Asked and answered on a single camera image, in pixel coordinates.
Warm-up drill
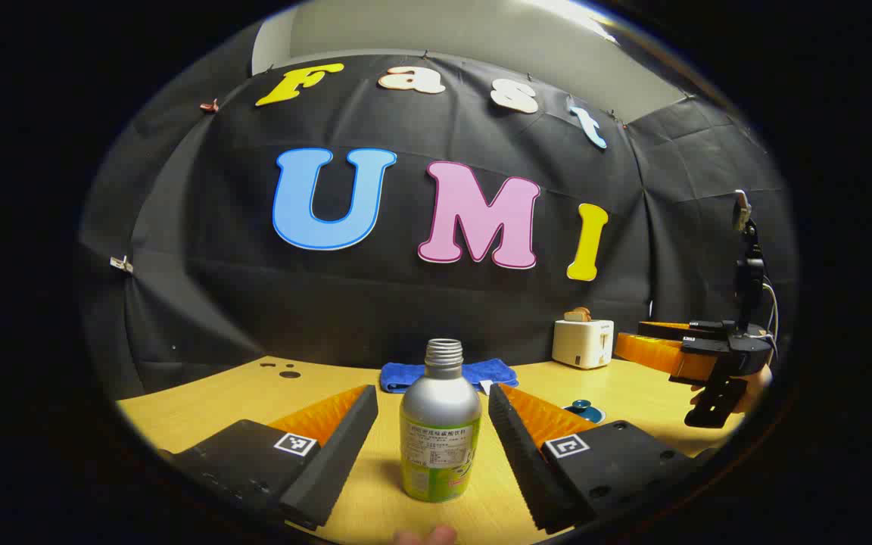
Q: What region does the black backdrop cloth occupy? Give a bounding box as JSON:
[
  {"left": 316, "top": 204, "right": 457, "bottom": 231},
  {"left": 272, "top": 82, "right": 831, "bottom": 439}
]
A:
[{"left": 80, "top": 53, "right": 794, "bottom": 398}]

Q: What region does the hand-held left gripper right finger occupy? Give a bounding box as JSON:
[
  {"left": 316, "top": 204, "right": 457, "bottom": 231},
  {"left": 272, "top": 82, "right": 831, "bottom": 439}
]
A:
[{"left": 487, "top": 382, "right": 717, "bottom": 535}]

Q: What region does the silver green-label water bottle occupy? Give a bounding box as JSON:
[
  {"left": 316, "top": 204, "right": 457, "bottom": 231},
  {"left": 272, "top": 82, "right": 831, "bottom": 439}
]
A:
[{"left": 399, "top": 338, "right": 483, "bottom": 503}]

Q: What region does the white toaster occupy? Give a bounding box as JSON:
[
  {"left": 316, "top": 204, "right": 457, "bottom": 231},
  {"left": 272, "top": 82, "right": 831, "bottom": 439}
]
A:
[{"left": 552, "top": 318, "right": 615, "bottom": 370}]

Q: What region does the blue teacup lid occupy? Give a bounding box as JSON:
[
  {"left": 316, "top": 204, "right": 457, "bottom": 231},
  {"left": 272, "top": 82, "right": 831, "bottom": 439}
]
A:
[{"left": 563, "top": 399, "right": 607, "bottom": 425}]

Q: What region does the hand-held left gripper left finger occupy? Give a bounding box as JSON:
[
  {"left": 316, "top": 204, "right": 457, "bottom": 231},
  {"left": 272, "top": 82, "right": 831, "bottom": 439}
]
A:
[{"left": 156, "top": 385, "right": 379, "bottom": 531}]

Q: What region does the white cable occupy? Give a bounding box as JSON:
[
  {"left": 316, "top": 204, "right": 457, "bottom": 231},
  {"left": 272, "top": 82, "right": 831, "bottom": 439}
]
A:
[{"left": 763, "top": 280, "right": 780, "bottom": 355}]

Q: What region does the blue towel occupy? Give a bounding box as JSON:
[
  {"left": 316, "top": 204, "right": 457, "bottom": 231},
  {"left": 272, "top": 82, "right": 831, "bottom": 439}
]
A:
[{"left": 380, "top": 358, "right": 519, "bottom": 394}]

